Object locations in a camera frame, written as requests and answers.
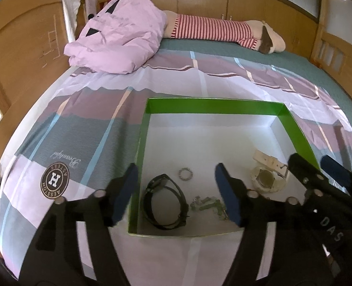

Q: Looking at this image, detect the small silver ring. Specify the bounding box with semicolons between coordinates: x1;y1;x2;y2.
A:
178;168;193;182

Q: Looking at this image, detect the wooden wardrobe door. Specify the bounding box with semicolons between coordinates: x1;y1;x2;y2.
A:
0;0;70;114

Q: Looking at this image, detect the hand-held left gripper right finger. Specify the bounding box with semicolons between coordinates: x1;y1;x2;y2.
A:
214;163;328;286

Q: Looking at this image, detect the green cardboard box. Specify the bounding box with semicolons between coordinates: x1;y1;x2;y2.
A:
127;97;321;238

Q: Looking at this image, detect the white wrist watch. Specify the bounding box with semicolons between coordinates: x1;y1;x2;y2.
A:
250;150;290;193

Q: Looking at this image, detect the black wrist watch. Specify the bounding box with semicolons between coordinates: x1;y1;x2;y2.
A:
145;174;190;230

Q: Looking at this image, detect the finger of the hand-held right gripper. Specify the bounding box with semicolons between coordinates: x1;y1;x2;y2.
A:
287;153;328;192
320;155;352;198

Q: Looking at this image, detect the patchwork printed bed cover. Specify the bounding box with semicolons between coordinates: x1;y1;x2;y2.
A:
0;46;352;286

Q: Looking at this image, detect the pale green jade bracelet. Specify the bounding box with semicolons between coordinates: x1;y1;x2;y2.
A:
190;195;227;220

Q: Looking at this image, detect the wooden slatted bed rail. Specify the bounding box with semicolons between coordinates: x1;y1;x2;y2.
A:
310;31;352;96

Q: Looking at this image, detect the teal bed sheet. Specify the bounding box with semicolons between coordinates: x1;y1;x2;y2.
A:
146;39;352;132

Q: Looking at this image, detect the white hanging cloth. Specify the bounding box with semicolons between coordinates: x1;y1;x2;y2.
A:
61;0;84;41

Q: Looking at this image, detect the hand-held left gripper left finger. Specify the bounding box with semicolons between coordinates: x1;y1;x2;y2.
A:
15;163;139;286

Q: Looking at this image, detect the striped plush toy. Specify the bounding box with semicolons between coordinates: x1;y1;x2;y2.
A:
162;10;287;55

